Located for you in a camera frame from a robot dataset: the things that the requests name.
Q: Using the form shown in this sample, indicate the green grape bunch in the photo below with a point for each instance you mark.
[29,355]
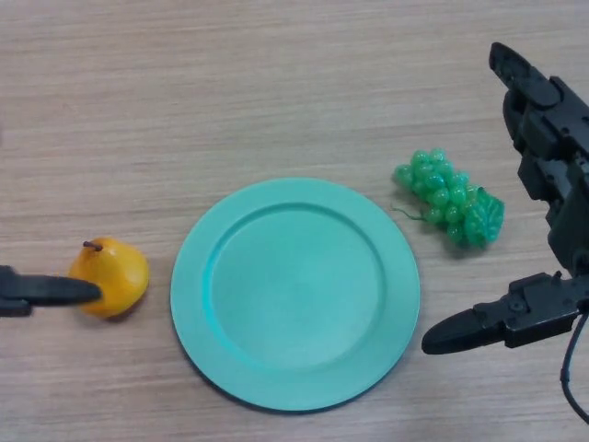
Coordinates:
[451,202]

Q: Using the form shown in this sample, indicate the yellow pear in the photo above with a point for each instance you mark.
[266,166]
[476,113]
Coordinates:
[120,271]

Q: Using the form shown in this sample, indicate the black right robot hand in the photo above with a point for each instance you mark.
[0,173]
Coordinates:
[547,138]

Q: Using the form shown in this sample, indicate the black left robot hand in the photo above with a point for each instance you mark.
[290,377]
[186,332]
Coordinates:
[46,290]

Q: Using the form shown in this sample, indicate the green round plate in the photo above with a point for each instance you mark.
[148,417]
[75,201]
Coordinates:
[294,294]

